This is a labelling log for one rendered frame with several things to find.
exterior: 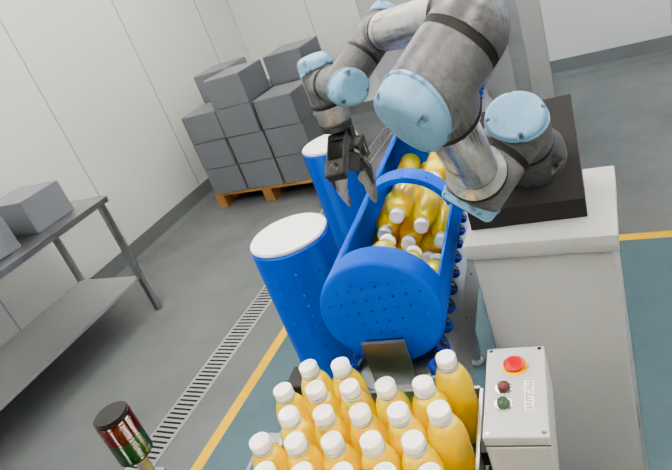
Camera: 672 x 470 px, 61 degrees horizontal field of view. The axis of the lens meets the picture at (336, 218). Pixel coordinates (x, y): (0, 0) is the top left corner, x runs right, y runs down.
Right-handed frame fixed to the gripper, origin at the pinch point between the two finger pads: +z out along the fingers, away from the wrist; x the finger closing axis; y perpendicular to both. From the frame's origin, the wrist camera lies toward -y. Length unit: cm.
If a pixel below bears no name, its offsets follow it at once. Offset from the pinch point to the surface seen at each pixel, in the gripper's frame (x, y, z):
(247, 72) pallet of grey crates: 191, 314, 34
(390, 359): -4.3, -24.9, 26.9
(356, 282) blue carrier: -0.7, -19.0, 9.2
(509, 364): -32, -39, 15
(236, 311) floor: 165, 130, 138
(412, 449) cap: -18, -56, 15
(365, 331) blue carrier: 1.3, -20.3, 22.4
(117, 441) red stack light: 30, -64, 3
